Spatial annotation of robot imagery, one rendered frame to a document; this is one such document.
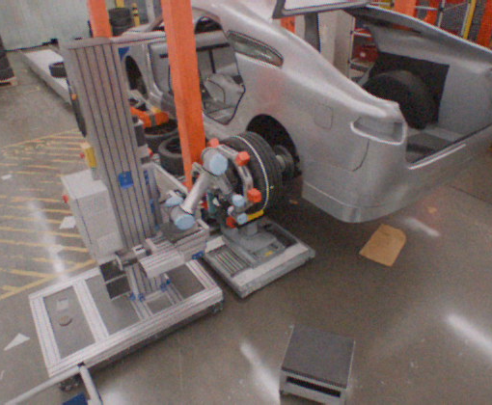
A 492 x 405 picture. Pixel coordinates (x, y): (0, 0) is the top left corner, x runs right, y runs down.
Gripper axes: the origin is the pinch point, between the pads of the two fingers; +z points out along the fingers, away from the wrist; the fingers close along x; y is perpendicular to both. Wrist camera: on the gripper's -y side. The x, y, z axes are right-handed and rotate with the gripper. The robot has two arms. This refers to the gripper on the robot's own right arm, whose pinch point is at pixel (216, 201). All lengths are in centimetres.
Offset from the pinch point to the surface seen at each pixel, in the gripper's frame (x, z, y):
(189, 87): -17, 56, 70
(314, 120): -62, -36, 59
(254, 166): -29.8, -8.3, 22.7
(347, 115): -62, -65, 71
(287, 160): -72, 3, 9
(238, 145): -29.3, 10.2, 33.5
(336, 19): -436, 293, 53
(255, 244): -35, 1, -61
